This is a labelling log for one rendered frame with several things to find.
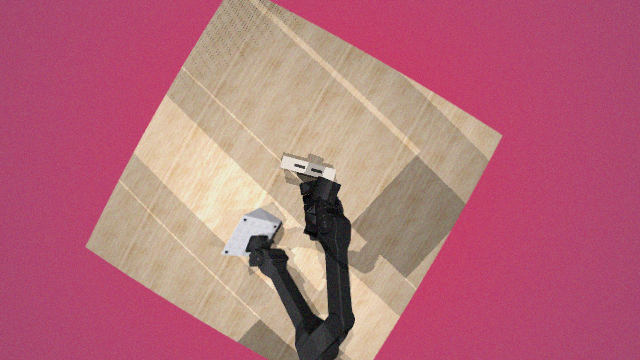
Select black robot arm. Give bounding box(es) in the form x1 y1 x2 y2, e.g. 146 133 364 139
245 176 355 360

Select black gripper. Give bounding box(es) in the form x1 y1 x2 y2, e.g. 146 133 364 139
299 180 319 241

